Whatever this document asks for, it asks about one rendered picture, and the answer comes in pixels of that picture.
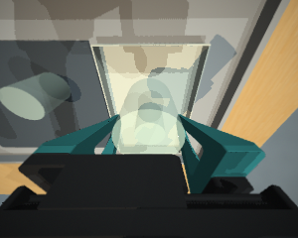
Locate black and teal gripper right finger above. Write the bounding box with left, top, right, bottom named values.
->
left=179, top=114, right=265, bottom=193

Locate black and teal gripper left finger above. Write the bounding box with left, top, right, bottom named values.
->
left=33, top=114, right=118, bottom=155

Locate beige shallow tray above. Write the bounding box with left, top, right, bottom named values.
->
left=90, top=43, right=211, bottom=119

